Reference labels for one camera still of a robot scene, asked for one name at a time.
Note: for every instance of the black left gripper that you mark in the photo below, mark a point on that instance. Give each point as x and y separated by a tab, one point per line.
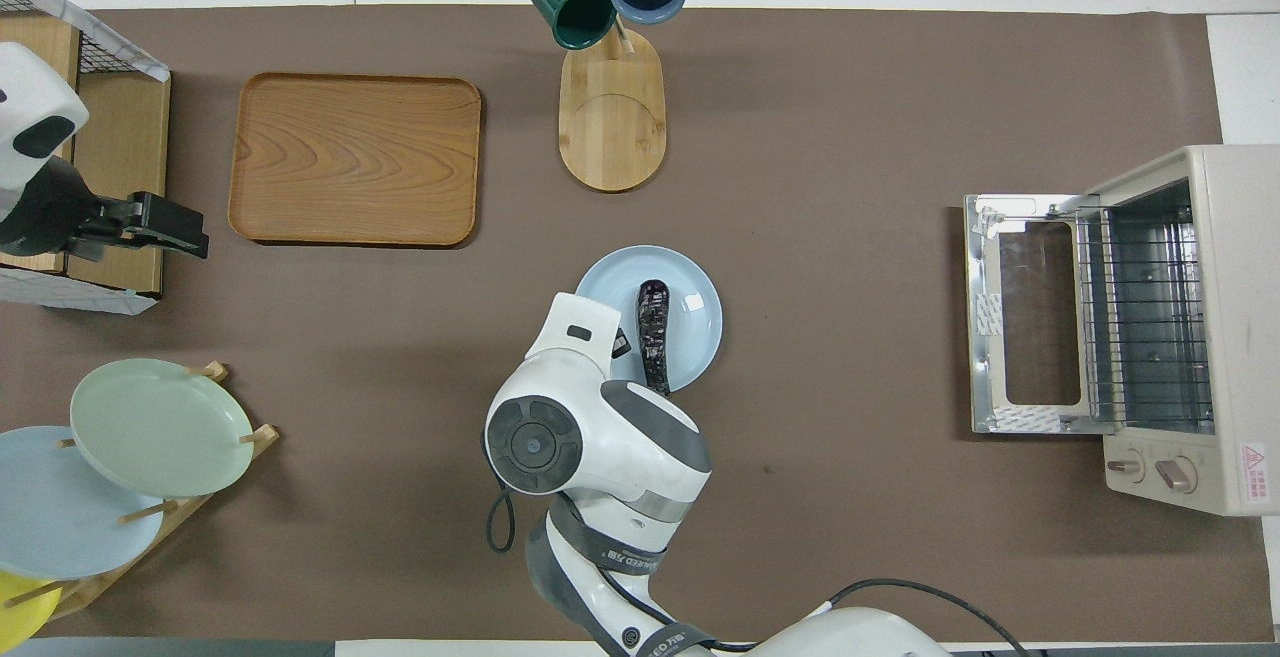
55	212

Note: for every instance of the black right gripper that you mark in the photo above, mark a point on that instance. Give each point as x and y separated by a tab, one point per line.
620	344

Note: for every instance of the cream toaster oven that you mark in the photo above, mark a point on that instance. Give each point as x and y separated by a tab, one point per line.
1240	237

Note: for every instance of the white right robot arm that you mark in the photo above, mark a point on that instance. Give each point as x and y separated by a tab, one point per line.
560	417

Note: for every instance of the wooden shelf box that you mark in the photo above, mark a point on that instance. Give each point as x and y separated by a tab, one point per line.
125	137

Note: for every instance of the wooden serving tray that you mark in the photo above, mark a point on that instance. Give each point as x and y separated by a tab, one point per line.
350	157

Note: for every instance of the pale green plate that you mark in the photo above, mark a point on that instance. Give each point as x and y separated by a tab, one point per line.
170	427

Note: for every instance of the wooden mug tree stand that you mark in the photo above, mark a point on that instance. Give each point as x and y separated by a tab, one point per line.
612	127

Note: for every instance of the wooden plate rack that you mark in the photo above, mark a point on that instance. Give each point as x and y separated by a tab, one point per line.
260	434

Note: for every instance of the brown table mat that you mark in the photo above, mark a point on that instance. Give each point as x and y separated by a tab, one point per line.
800	137

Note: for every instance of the light blue racked plate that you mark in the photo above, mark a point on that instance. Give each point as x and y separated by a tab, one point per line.
70	517

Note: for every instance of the yellow plate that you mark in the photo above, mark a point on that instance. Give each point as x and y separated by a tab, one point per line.
25	617

